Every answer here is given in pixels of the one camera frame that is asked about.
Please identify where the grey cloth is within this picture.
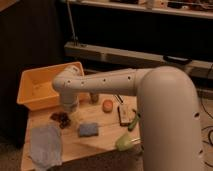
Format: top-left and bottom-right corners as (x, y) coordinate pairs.
(29, 124), (62, 171)

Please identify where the wooden table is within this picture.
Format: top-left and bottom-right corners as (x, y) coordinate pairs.
(20, 67), (167, 171)

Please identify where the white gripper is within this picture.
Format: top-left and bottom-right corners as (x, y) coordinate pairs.
(59, 93), (79, 112)

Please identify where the green banana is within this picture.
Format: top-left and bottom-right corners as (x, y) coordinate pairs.
(128, 109), (141, 131)

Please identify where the black remote on shelf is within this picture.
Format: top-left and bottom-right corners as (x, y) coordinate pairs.
(163, 55), (192, 65)

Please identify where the metal pole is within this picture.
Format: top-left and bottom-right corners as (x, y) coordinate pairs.
(66, 0), (78, 46)

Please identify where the dark metal cup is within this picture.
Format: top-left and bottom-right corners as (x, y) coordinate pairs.
(90, 93), (99, 104)

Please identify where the orange fruit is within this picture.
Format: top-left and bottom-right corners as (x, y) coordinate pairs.
(102, 99), (113, 113)

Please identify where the yellow plastic tray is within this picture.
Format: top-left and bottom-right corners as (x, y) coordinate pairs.
(17, 62), (84, 111)

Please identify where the grey shelf unit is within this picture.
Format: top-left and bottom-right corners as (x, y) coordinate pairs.
(59, 0), (213, 80)

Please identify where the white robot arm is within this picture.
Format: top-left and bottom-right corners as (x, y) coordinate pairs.
(52, 66), (204, 171)

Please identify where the green pear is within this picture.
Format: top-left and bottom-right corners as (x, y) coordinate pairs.
(115, 133), (140, 151)

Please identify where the blue sponge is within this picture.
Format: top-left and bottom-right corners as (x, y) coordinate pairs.
(78, 123), (99, 137)

